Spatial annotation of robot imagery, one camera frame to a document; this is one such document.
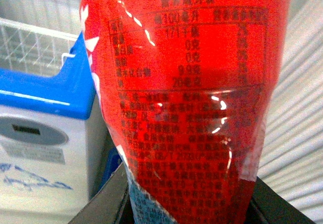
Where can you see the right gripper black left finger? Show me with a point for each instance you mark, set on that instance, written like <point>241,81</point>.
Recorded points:
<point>110,204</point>

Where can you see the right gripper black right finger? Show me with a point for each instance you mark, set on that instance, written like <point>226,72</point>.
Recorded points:
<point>267,207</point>

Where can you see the red labelled drink bottle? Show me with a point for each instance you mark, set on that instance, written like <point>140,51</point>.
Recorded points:
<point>184,87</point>

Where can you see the blue plastic crate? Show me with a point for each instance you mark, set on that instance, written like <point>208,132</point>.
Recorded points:
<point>113,162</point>

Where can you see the grey instruction sticker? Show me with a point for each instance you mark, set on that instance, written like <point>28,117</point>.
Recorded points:
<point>38,153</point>

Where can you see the white blue chest freezer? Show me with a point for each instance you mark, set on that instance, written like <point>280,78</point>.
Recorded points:
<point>44,192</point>

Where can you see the oval grey control panel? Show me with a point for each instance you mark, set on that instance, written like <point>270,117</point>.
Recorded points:
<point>29,131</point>

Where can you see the white wire freezer basket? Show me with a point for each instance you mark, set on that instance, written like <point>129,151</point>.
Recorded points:
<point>33,50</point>

